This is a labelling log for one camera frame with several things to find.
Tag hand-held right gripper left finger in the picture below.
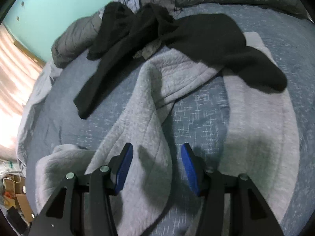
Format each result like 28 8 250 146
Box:
28 143 134 236

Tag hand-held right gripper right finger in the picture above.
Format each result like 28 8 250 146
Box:
181 143 286 236

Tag grey sweatpants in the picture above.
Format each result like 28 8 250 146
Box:
34 32 301 231

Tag blue patterned bed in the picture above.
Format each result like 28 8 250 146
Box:
16 2 315 236

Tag cardboard box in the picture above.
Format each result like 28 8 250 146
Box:
2 173 33 224

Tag dark grey garment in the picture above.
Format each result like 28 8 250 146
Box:
133 42 163 59

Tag black pants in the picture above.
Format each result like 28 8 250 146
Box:
73 1 288 120

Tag pink curtain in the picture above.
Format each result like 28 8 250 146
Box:
0 22 46 158

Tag blue striped shirt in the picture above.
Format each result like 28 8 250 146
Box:
118 0 145 13

